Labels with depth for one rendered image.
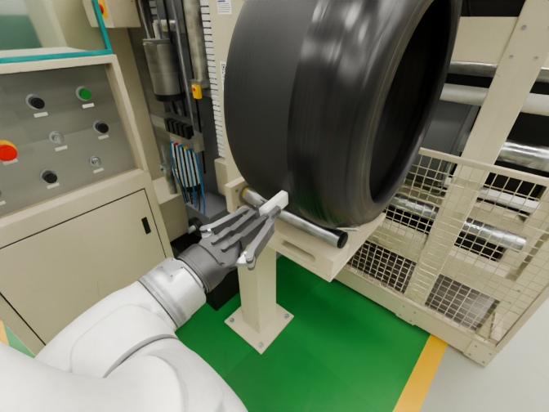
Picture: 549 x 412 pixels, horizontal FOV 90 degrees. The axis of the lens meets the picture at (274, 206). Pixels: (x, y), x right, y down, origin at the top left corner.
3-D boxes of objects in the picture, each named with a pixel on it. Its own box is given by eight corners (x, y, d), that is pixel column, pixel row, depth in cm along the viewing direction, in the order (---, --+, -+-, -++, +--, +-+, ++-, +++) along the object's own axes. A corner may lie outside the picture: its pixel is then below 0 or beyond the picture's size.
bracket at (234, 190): (227, 211, 87) (224, 184, 82) (300, 167, 112) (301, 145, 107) (234, 215, 86) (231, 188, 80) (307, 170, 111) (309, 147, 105)
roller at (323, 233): (237, 196, 85) (244, 184, 85) (244, 202, 89) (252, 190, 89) (338, 247, 66) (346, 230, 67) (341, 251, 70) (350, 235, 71)
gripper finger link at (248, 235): (217, 246, 44) (223, 250, 43) (265, 208, 50) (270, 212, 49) (222, 261, 47) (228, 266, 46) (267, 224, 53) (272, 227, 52)
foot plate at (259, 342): (224, 322, 149) (224, 320, 147) (258, 291, 166) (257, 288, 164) (261, 354, 134) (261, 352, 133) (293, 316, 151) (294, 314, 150)
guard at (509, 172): (304, 248, 153) (314, 123, 113) (305, 247, 154) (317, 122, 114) (497, 354, 105) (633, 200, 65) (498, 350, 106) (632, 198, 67)
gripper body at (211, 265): (200, 276, 38) (247, 235, 43) (166, 248, 42) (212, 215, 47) (213, 305, 42) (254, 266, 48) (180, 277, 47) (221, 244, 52)
